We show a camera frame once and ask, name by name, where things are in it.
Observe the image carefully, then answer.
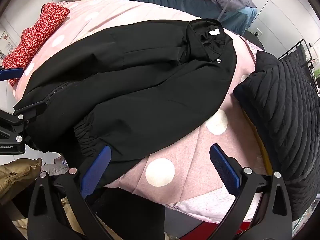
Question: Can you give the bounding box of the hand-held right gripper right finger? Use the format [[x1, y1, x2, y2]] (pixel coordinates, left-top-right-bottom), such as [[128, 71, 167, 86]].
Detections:
[[209, 144, 293, 240]]

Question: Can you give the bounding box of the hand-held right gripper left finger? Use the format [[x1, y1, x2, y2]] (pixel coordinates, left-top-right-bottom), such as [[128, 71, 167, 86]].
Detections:
[[27, 145, 118, 240]]

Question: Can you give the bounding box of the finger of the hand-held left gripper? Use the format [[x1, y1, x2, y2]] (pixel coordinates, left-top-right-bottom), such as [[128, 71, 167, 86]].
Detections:
[[0, 66, 24, 82], [0, 101, 48, 143]]

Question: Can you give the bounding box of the pile of mixed clothes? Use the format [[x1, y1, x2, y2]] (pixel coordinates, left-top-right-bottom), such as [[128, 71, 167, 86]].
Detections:
[[41, 152, 73, 178]]

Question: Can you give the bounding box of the tan padded cloth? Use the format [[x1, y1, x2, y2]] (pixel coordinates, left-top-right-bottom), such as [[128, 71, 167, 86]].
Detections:
[[0, 158, 42, 205]]

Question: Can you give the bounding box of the red floral cloth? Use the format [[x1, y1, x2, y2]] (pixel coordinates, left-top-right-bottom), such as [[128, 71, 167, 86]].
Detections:
[[2, 2, 70, 87]]

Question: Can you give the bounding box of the pink polka dot blanket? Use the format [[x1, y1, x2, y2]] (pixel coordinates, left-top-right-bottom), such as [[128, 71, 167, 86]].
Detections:
[[14, 0, 273, 223]]

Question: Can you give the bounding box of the black quilted jacket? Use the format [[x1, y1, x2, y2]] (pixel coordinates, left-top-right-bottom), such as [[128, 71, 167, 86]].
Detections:
[[232, 51, 320, 222]]

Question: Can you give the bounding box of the black metal rack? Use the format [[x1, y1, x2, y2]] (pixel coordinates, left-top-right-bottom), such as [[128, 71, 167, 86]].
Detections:
[[277, 39, 320, 85]]

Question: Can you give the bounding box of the blue bed sheet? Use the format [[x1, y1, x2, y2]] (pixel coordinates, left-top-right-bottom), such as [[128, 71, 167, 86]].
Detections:
[[112, 0, 258, 36]]

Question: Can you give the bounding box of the yellow strap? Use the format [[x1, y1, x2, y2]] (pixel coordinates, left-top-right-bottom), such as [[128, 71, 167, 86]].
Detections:
[[244, 110, 273, 176]]

